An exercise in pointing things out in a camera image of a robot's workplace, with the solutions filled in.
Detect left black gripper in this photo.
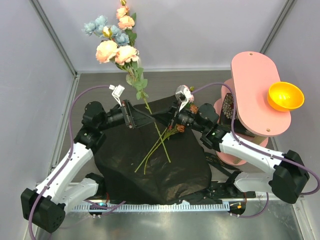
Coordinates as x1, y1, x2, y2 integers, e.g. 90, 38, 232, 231
98, 99, 154, 131

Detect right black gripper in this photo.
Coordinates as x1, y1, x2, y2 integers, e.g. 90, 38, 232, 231
151, 99, 207, 133

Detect rust brown flower stem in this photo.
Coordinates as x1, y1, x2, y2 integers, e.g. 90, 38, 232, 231
142, 103, 198, 175

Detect pink artificial flower stem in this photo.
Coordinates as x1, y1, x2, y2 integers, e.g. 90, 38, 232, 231
134, 85, 197, 175

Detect black wrapping paper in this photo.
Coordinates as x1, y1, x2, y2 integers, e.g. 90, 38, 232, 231
92, 94, 213, 205

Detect black ribbon gold lettering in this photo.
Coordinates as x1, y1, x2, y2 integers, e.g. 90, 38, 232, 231
204, 152, 241, 177

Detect peach artificial flower stem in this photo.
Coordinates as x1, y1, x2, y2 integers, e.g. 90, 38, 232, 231
116, 0, 137, 47

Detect blue artificial flower stem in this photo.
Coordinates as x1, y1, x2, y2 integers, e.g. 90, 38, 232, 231
82, 15, 130, 46

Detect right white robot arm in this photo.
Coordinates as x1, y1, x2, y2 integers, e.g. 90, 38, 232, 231
152, 103, 310, 204

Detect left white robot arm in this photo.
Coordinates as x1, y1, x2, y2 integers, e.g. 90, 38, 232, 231
20, 100, 155, 235

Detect white ribbed ceramic vase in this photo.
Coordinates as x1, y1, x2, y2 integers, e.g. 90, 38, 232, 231
137, 58, 144, 78

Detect black floral patterned box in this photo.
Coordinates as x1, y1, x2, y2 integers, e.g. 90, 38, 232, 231
219, 93, 256, 137

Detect pink tiered shelf stand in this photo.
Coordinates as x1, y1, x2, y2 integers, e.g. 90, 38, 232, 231
212, 51, 293, 166

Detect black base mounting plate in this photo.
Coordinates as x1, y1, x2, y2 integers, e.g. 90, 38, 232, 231
89, 179, 256, 205

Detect orange plastic bowl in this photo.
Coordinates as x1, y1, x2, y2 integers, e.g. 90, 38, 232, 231
267, 81, 305, 112

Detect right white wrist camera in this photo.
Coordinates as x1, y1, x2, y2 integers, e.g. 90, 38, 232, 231
175, 85, 193, 112

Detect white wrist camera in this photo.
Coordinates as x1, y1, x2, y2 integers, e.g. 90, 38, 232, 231
108, 84, 125, 105
175, 85, 193, 112

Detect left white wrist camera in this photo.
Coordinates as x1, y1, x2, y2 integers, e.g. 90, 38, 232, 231
108, 84, 125, 105

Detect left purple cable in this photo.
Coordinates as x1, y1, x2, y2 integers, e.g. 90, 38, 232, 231
27, 84, 127, 240

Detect purple cable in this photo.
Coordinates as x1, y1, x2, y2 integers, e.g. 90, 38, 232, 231
27, 84, 127, 240
191, 82, 320, 218

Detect white slotted cable duct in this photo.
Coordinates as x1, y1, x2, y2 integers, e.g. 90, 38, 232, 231
72, 201, 230, 214

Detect aluminium frame rail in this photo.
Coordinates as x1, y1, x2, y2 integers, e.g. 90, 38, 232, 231
35, 182, 305, 201

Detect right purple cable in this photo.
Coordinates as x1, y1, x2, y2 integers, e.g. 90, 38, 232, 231
191, 82, 320, 218

